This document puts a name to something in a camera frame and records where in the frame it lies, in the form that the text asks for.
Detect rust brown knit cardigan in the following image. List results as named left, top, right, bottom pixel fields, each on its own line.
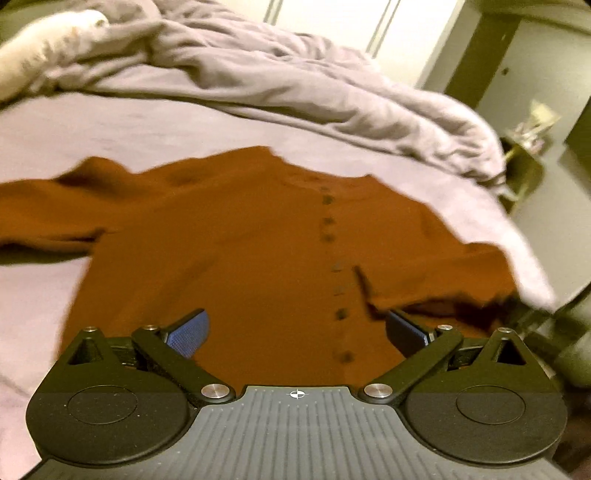
left=1, top=147, right=516, bottom=388

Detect yellow side table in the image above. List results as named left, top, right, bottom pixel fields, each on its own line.
left=499, top=134, right=545, bottom=211

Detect wrapped flower bouquet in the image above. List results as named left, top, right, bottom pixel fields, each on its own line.
left=513, top=99, right=561, bottom=153

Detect lilac fleece bed sheet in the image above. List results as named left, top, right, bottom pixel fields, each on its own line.
left=1, top=93, right=556, bottom=479

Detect crumpled lilac duvet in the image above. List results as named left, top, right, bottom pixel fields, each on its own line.
left=28, top=1, right=506, bottom=188

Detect white wardrobe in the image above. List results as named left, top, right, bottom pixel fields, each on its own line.
left=222, top=0, right=465, bottom=88

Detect long white plush toy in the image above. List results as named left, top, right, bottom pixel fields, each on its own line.
left=1, top=9, right=109, bottom=103

